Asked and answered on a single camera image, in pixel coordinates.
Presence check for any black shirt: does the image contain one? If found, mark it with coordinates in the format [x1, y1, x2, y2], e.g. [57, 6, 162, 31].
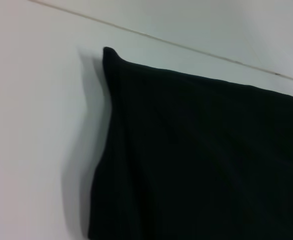
[87, 46, 293, 240]

